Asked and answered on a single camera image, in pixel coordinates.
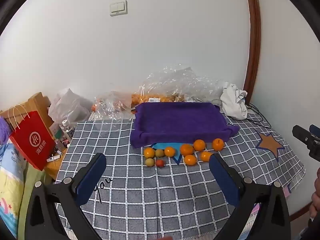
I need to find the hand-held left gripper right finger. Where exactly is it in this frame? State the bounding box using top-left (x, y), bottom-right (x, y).
top-left (209, 152), bottom-right (292, 240)

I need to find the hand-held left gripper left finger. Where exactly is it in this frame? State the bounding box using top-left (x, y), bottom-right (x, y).
top-left (25, 152), bottom-right (107, 240)

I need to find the purple towel covered tray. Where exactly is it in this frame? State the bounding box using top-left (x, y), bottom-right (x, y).
top-left (130, 102), bottom-right (240, 148)

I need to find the person's right hand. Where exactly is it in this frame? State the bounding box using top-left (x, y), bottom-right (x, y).
top-left (311, 167), bottom-right (320, 219)

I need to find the clear water bottle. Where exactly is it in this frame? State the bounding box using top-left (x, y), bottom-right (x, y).
top-left (61, 120), bottom-right (76, 141)

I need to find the grey checkered blanket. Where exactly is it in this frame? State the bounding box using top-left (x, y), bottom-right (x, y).
top-left (54, 110), bottom-right (306, 240)

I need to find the red paper bag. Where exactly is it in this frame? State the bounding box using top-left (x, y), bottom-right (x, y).
top-left (7, 105), bottom-right (56, 172)

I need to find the white crumpled cloth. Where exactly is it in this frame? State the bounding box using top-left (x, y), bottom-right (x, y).
top-left (220, 82), bottom-right (248, 120)

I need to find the small clear plastic bag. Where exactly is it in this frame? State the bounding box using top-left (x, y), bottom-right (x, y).
top-left (91, 91), bottom-right (137, 122)

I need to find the grey plastic bag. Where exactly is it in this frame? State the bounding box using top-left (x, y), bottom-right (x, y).
top-left (48, 88), bottom-right (94, 128)

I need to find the cartoon printed bedding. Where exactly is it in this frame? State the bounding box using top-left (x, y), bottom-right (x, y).
top-left (0, 140), bottom-right (50, 240)

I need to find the wooden bedside table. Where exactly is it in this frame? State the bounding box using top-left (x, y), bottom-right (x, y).
top-left (0, 92), bottom-right (68, 180)

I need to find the purple fluffy cloth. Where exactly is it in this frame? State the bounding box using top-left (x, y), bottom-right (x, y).
top-left (0, 116), bottom-right (12, 145)

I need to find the pile of bagged oranges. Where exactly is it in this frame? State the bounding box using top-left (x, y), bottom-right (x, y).
top-left (132, 94), bottom-right (185, 104)

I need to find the large clear plastic bag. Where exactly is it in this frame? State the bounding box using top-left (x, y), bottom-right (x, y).
top-left (136, 64), bottom-right (225, 104)

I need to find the black cable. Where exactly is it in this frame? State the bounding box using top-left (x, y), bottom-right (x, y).
top-left (246, 102), bottom-right (272, 128)

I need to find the white light switch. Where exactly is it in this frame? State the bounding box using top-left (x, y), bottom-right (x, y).
top-left (110, 0), bottom-right (127, 17)

